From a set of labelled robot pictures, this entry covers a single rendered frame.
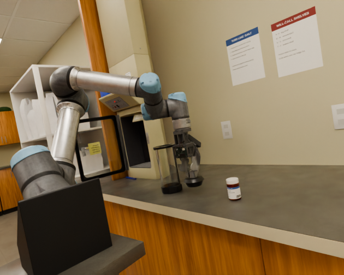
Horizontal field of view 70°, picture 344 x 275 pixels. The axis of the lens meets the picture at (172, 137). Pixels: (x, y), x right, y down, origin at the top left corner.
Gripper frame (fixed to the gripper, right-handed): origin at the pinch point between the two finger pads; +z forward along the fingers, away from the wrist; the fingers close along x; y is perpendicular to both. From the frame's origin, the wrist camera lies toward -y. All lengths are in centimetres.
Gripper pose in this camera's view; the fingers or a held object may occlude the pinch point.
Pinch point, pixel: (192, 173)
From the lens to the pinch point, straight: 109.4
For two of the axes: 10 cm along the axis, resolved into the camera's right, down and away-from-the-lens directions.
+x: 8.3, -1.1, -5.5
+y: -5.4, 1.4, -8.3
